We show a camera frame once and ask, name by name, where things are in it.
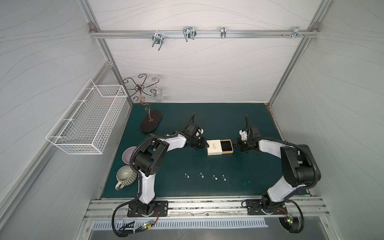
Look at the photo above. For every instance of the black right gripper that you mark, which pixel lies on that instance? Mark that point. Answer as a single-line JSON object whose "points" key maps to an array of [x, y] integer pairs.
{"points": [[242, 144]]}

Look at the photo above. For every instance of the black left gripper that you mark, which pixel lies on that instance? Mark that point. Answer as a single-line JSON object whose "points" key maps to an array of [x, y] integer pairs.
{"points": [[199, 142]]}

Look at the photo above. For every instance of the cream drawer jewelry box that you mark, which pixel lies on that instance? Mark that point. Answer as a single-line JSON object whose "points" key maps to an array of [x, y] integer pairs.
{"points": [[219, 147]]}

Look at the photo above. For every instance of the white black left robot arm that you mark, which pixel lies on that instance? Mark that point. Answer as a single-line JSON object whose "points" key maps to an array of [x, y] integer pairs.
{"points": [[149, 155]]}

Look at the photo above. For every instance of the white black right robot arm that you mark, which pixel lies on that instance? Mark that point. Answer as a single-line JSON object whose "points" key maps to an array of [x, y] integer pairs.
{"points": [[299, 167]]}

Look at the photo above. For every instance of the black metal jewelry stand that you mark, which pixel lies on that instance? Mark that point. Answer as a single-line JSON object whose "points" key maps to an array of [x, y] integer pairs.
{"points": [[141, 91]]}

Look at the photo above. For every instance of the green table mat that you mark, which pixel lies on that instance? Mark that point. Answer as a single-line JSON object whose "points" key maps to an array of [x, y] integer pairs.
{"points": [[247, 174]]}

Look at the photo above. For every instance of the clear glass cup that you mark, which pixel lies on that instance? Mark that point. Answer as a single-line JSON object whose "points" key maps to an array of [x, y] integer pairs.
{"points": [[158, 95]]}

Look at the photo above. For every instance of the purple plate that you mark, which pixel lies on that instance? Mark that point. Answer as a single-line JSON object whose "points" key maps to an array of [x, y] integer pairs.
{"points": [[126, 156]]}

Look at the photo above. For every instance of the green striped mug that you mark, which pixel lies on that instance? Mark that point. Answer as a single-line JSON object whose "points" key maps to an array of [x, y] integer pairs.
{"points": [[125, 177]]}

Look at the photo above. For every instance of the metal clamp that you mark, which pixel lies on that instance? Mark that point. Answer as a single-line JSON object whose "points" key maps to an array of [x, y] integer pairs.
{"points": [[295, 34], [223, 32], [189, 33], [157, 39]]}

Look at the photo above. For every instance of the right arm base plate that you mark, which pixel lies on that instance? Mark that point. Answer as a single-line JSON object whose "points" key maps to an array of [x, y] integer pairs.
{"points": [[256, 207]]}

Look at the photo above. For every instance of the aluminium front rail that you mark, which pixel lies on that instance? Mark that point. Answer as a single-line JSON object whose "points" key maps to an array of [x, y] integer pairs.
{"points": [[206, 207]]}

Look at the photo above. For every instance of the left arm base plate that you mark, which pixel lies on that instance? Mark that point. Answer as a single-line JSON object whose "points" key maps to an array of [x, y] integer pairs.
{"points": [[152, 209]]}

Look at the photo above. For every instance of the white wire basket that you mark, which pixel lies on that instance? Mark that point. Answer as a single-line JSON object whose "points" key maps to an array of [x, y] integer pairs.
{"points": [[85, 127]]}

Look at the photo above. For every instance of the white vented cable duct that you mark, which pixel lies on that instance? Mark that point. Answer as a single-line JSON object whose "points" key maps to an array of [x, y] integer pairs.
{"points": [[175, 224]]}

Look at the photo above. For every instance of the aluminium crossbar rail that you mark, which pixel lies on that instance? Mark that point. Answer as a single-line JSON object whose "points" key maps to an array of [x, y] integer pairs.
{"points": [[201, 34]]}

